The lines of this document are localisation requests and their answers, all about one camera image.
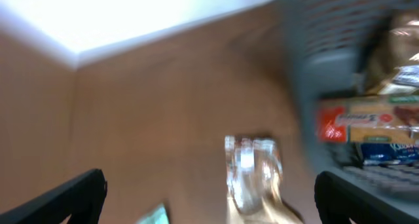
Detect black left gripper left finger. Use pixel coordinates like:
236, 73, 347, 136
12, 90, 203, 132
1, 168, 107, 224

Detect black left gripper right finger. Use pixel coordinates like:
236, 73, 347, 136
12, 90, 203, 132
314, 172, 418, 224

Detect blue tissue pack box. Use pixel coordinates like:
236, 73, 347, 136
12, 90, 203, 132
355, 143, 418, 166

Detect white packet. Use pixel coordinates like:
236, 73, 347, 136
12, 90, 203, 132
136, 203, 170, 224

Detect spaghetti pasta packet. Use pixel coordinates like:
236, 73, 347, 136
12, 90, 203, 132
317, 94, 418, 144

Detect brown white snack bag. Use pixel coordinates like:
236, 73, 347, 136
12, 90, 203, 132
225, 136, 304, 224

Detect gold foil coffee bag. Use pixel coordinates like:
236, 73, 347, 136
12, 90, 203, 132
362, 9, 418, 96

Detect grey plastic basket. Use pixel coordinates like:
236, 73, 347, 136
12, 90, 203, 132
281, 0, 418, 217

